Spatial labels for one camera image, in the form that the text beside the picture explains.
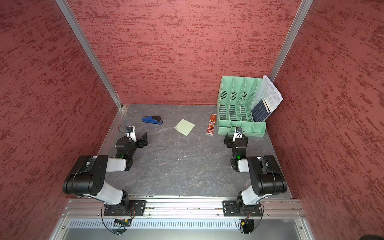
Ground light green square paper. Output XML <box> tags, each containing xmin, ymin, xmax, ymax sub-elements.
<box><xmin>175</xmin><ymin>119</ymin><xmax>195</xmax><ymax>136</ymax></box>

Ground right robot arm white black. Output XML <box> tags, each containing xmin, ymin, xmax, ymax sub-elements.
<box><xmin>223</xmin><ymin>133</ymin><xmax>288</xmax><ymax>217</ymax></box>

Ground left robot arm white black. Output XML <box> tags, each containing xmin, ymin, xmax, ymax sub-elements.
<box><xmin>63</xmin><ymin>133</ymin><xmax>148</xmax><ymax>216</ymax></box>

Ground blue black stapler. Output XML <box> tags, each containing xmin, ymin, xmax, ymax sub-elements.
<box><xmin>142</xmin><ymin>116</ymin><xmax>163</xmax><ymax>125</ymax></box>

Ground red card box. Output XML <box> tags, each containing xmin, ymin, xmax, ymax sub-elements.
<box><xmin>207</xmin><ymin>114</ymin><xmax>217</xmax><ymax>136</ymax></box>

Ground green plastic file organizer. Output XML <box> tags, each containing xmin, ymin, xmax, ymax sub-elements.
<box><xmin>217</xmin><ymin>77</ymin><xmax>267</xmax><ymax>137</ymax></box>

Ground dark blue booklet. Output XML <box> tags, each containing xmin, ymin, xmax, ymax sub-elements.
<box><xmin>251</xmin><ymin>99</ymin><xmax>271</xmax><ymax>123</ymax></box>

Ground white printed paper sheets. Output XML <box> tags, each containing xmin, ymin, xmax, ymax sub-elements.
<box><xmin>251</xmin><ymin>75</ymin><xmax>283</xmax><ymax>117</ymax></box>

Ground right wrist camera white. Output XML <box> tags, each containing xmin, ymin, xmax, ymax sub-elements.
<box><xmin>233</xmin><ymin>127</ymin><xmax>243</xmax><ymax>142</ymax></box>

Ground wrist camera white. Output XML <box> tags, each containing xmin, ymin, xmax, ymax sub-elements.
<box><xmin>233</xmin><ymin>127</ymin><xmax>243</xmax><ymax>142</ymax></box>
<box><xmin>125</xmin><ymin>126</ymin><xmax>137</xmax><ymax>142</ymax></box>

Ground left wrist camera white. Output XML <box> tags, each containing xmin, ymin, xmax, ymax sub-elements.
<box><xmin>125</xmin><ymin>126</ymin><xmax>137</xmax><ymax>142</ymax></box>

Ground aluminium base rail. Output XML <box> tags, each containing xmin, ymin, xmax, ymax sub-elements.
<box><xmin>61</xmin><ymin>195</ymin><xmax>307</xmax><ymax>219</ymax></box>

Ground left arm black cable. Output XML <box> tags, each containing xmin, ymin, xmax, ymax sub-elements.
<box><xmin>100</xmin><ymin>203</ymin><xmax>136</xmax><ymax>236</ymax></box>

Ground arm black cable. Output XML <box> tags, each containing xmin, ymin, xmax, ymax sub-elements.
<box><xmin>238</xmin><ymin>203</ymin><xmax>265</xmax><ymax>235</ymax></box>
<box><xmin>100</xmin><ymin>203</ymin><xmax>136</xmax><ymax>236</ymax></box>

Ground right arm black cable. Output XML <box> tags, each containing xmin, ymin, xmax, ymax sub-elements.
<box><xmin>238</xmin><ymin>203</ymin><xmax>265</xmax><ymax>235</ymax></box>

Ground left aluminium corner post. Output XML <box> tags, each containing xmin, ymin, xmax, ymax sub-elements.
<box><xmin>56</xmin><ymin>0</ymin><xmax>123</xmax><ymax>110</ymax></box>

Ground aluminium corner post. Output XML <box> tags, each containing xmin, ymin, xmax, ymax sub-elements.
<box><xmin>269</xmin><ymin>0</ymin><xmax>313</xmax><ymax>82</ymax></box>
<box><xmin>56</xmin><ymin>0</ymin><xmax>123</xmax><ymax>110</ymax></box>

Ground right aluminium corner post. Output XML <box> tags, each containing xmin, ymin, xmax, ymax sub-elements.
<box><xmin>269</xmin><ymin>0</ymin><xmax>313</xmax><ymax>82</ymax></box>

